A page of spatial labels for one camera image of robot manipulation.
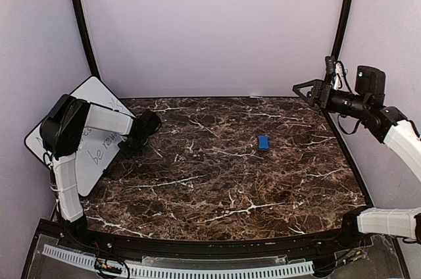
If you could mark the black curved front rail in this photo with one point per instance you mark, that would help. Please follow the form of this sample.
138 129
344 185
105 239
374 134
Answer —
313 246

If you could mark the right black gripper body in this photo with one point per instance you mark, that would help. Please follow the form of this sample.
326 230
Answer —
327 88

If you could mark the blue whiteboard eraser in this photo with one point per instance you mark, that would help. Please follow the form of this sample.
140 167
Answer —
263 142

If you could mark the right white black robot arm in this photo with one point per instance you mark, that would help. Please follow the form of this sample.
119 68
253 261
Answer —
389 126

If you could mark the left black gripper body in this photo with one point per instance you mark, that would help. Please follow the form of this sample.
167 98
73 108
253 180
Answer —
135 147

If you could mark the white slotted cable duct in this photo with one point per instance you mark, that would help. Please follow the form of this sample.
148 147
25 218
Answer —
159 267

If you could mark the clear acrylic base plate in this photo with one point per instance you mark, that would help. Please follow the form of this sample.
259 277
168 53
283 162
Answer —
50 259

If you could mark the black frame post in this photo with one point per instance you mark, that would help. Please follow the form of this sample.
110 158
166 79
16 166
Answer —
85 39
341 28

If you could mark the white whiteboard black frame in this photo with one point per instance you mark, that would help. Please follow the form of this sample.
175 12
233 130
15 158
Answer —
97 148

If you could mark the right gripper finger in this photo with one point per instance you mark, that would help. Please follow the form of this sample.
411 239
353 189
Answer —
303 91
309 84

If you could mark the right black frame post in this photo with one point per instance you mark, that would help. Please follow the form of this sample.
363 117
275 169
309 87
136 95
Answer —
341 28

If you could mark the left black frame post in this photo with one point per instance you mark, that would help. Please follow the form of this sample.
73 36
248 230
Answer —
85 39

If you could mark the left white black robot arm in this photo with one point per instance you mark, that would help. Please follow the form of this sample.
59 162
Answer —
61 133

